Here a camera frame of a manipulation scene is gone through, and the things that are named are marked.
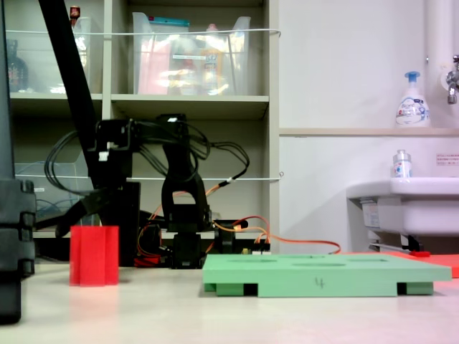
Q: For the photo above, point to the black tripod brace bar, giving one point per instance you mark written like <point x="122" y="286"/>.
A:
<point x="46" y="223"/>

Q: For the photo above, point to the metal faucet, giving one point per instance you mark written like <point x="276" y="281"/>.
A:
<point x="452" y="86"/>

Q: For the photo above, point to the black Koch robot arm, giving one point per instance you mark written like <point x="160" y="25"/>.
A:
<point x="186" y="186"/>

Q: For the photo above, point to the brown bottle red cap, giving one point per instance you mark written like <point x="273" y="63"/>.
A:
<point x="74" y="14"/>

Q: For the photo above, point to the orange labelled bottle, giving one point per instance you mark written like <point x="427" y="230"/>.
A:
<point x="211" y="68"/>

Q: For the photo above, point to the red cross columnar block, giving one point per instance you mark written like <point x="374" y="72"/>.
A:
<point x="94" y="256"/>

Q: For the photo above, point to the metal sink rod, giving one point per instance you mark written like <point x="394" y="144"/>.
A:
<point x="387" y="247"/>

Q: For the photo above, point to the beige shelf unit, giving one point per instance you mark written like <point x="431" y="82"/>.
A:
<point x="273" y="107"/>

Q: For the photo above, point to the black sink bracket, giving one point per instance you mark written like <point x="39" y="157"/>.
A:
<point x="412" y="243"/>

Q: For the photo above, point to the white sink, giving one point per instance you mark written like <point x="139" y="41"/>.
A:
<point x="412" y="208"/>

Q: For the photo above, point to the small clear bottle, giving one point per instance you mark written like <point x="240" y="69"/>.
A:
<point x="401" y="168"/>

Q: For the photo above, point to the black tripod leg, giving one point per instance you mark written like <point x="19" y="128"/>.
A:
<point x="14" y="233"/>
<point x="61" y="53"/>

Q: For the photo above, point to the white wall label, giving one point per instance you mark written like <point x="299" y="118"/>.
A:
<point x="448" y="159"/>

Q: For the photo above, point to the white sink sticker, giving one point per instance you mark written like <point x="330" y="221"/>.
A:
<point x="371" y="215"/>

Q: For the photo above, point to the curved black gripper finger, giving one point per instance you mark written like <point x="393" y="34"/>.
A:
<point x="91" y="202"/>

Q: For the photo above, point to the white pump soap bottle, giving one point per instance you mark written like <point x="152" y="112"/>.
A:
<point x="412" y="111"/>

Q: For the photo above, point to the teal lidded box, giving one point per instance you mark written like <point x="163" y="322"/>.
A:
<point x="168" y="22"/>

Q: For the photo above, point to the circuit board with green terminal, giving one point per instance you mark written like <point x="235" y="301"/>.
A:
<point x="263" y="247"/>

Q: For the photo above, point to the dark glass bottle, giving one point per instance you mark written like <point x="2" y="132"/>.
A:
<point x="18" y="71"/>

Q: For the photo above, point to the pink packet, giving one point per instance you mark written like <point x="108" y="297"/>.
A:
<point x="150" y="71"/>

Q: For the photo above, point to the clear plastic container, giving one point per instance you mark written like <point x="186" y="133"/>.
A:
<point x="54" y="168"/>

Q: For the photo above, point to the orange flat block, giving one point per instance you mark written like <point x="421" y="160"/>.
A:
<point x="448" y="263"/>

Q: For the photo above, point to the straight black gripper finger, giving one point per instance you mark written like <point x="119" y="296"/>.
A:
<point x="130" y="222"/>

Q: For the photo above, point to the green shape hole board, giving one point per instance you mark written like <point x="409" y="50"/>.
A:
<point x="322" y="277"/>

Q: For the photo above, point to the large clear plastic bin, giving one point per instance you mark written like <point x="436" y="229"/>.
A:
<point x="161" y="71"/>

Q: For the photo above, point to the small red flat piece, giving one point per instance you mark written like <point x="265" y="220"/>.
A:
<point x="419" y="253"/>

